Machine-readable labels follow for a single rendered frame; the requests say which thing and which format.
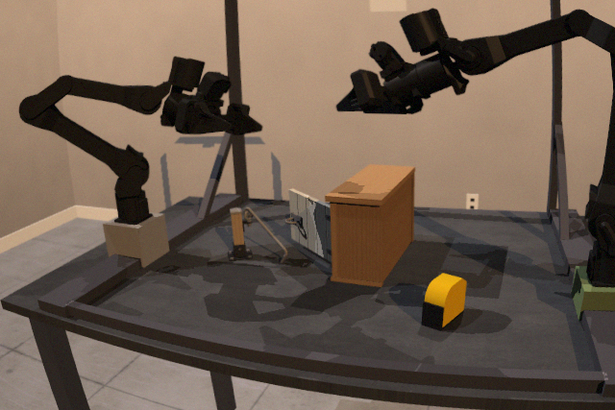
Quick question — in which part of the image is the wooden post with metal hook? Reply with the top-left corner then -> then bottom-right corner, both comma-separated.
228,207 -> 288,263

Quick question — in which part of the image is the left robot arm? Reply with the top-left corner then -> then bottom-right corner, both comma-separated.
369,9 -> 615,287

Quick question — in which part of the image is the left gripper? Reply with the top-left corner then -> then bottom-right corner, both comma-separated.
336,62 -> 431,114

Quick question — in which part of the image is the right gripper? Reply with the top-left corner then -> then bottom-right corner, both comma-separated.
174,96 -> 262,134

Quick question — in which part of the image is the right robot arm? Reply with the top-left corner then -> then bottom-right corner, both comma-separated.
19,57 -> 232,225

